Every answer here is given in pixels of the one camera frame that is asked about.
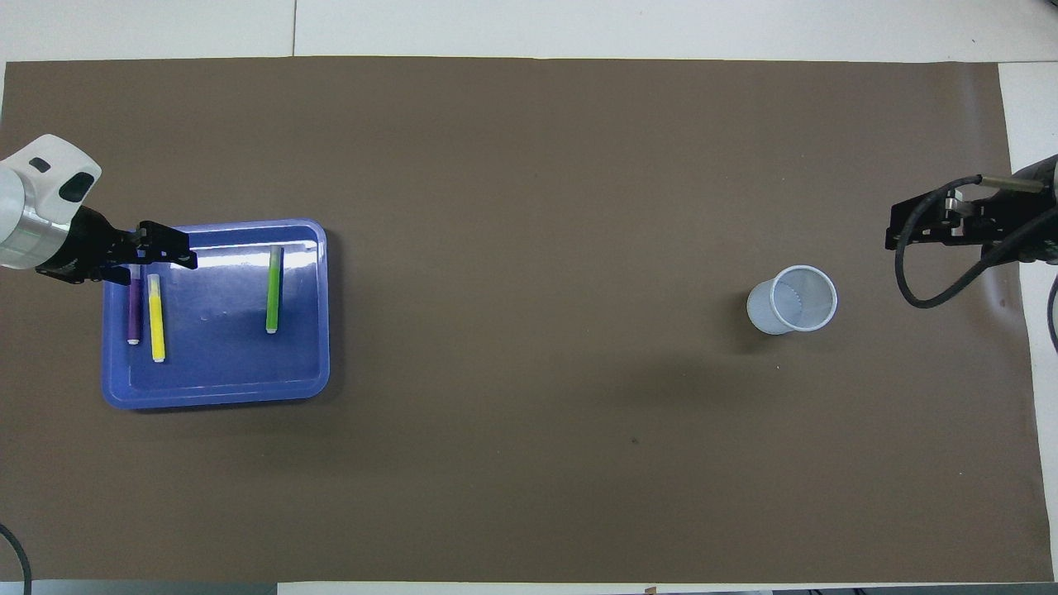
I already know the yellow marker pen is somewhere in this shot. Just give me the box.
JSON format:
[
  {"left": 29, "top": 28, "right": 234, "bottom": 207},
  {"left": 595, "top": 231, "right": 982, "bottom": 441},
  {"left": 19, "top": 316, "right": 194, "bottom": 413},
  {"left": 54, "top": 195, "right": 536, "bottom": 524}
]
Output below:
[{"left": 147, "top": 274, "right": 167, "bottom": 363}]

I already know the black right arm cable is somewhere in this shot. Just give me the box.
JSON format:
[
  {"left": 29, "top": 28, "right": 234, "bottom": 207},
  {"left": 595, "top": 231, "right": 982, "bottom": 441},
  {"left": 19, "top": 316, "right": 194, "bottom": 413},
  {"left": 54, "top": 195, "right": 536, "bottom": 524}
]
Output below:
[{"left": 895, "top": 174, "right": 1058, "bottom": 356}]

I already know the green marker pen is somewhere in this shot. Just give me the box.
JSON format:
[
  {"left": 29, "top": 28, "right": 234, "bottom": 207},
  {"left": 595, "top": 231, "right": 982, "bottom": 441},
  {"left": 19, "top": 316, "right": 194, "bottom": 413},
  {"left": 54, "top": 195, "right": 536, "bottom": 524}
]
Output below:
[{"left": 265, "top": 246, "right": 284, "bottom": 335}]

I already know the brown table mat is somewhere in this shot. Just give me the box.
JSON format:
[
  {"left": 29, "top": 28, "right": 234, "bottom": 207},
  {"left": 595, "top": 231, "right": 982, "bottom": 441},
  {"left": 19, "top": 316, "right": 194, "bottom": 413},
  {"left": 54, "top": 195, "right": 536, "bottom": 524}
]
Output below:
[{"left": 0, "top": 56, "right": 1046, "bottom": 583}]

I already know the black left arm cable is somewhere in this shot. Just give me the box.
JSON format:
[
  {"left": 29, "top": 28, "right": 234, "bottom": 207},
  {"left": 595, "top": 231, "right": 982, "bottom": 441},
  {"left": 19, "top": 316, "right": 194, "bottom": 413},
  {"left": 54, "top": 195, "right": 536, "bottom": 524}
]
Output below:
[{"left": 0, "top": 522, "right": 32, "bottom": 595}]

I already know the blue plastic tray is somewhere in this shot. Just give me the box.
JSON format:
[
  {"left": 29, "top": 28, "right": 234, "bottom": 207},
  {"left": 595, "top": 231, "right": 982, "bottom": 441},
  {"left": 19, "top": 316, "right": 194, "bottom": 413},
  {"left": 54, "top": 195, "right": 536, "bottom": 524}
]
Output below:
[{"left": 101, "top": 218, "right": 331, "bottom": 411}]

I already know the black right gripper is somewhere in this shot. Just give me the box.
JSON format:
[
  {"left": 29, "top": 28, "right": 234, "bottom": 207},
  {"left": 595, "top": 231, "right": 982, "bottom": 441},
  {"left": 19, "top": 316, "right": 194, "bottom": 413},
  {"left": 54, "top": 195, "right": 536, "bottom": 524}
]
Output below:
[{"left": 884, "top": 155, "right": 1058, "bottom": 265}]

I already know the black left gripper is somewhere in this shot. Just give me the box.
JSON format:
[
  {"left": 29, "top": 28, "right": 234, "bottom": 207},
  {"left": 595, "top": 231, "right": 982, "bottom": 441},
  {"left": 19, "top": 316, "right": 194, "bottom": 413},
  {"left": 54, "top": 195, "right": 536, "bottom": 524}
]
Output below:
[{"left": 37, "top": 207, "right": 199, "bottom": 284}]

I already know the translucent plastic cup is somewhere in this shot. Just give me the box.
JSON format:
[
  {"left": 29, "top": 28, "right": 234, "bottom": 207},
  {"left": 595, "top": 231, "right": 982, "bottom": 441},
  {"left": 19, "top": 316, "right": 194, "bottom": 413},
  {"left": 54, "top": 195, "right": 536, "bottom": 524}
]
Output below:
[{"left": 746, "top": 264, "right": 838, "bottom": 336}]

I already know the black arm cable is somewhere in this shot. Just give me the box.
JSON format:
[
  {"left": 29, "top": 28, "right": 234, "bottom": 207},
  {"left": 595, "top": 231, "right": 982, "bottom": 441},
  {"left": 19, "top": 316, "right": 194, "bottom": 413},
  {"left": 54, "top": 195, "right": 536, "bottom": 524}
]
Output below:
[
  {"left": 895, "top": 174, "right": 1058, "bottom": 356},
  {"left": 0, "top": 522, "right": 32, "bottom": 595}
]

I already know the purple marker pen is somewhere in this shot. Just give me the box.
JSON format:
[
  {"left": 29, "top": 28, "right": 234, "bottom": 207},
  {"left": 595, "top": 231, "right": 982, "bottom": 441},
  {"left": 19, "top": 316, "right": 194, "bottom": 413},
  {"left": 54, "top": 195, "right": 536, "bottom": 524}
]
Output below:
[{"left": 126, "top": 264, "right": 143, "bottom": 345}]

